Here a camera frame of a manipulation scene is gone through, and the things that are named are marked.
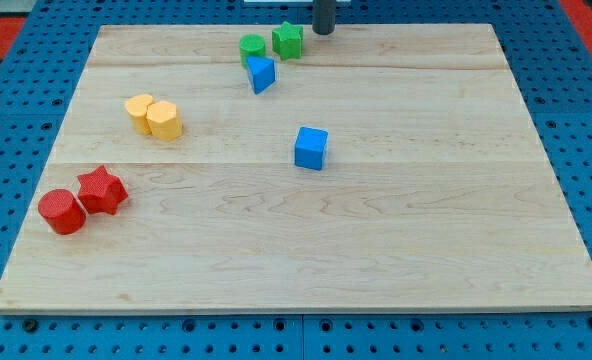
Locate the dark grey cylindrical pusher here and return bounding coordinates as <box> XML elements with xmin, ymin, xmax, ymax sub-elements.
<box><xmin>312</xmin><ymin>0</ymin><xmax>336</xmax><ymax>35</ymax></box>

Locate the green star block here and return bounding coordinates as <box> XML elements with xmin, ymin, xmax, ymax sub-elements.
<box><xmin>272</xmin><ymin>21</ymin><xmax>304</xmax><ymax>61</ymax></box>

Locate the red star block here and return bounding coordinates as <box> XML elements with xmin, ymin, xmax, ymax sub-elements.
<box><xmin>77</xmin><ymin>165</ymin><xmax>128</xmax><ymax>215</ymax></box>

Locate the green cylinder block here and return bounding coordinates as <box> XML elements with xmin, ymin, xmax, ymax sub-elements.
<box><xmin>239</xmin><ymin>33</ymin><xmax>266</xmax><ymax>68</ymax></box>

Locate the blue triangle block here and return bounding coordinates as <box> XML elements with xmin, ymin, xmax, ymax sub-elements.
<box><xmin>246</xmin><ymin>56</ymin><xmax>276</xmax><ymax>95</ymax></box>

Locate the blue cube block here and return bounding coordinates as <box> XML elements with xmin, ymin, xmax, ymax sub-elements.
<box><xmin>294</xmin><ymin>127</ymin><xmax>328</xmax><ymax>171</ymax></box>

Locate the yellow hexagon block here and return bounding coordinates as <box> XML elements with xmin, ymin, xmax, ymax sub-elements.
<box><xmin>146</xmin><ymin>101</ymin><xmax>183</xmax><ymax>141</ymax></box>

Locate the light wooden board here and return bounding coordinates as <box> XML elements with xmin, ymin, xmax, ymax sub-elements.
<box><xmin>0</xmin><ymin>23</ymin><xmax>592</xmax><ymax>315</ymax></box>

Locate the yellow heart block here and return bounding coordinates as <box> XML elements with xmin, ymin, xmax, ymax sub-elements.
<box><xmin>124</xmin><ymin>94</ymin><xmax>154</xmax><ymax>135</ymax></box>

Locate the red cylinder block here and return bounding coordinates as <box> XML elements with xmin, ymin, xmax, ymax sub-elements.
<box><xmin>38</xmin><ymin>189</ymin><xmax>86</xmax><ymax>235</ymax></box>

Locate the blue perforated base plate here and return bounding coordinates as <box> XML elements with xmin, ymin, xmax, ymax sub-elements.
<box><xmin>0</xmin><ymin>0</ymin><xmax>592</xmax><ymax>359</ymax></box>

